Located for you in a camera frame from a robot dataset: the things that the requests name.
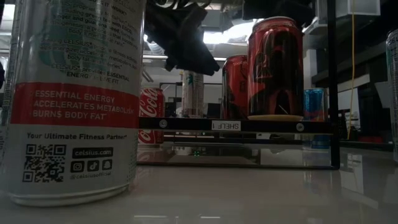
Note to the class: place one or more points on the red Coca-Cola can white script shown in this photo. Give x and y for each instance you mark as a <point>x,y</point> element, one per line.
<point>152,105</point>

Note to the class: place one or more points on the black aluminium table frame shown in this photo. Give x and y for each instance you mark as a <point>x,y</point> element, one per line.
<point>367,145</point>

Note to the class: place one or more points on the red Coca-Cola can black print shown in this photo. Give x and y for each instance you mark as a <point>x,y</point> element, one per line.
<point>275,77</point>
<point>234,90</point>

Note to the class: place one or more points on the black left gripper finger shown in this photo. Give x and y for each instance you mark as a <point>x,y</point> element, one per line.
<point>192,56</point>
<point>170,59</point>

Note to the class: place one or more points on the black monitor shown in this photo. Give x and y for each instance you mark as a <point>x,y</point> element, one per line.
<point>214,110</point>

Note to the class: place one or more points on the bright ceiling light panel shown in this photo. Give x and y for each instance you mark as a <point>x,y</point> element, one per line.
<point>224,35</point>

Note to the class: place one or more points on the ceiling strip light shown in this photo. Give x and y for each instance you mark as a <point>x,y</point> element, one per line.
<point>155,57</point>

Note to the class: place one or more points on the white ceiling box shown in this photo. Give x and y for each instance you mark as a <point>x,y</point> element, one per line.
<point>357,7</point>

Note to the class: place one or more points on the wooden tray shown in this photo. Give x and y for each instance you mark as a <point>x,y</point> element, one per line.
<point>186,125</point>

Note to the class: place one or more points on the red low object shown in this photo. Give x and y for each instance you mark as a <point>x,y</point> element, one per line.
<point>370,139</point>

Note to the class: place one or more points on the blue silver Red Bull can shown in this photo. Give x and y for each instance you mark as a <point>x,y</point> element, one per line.
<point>314,104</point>

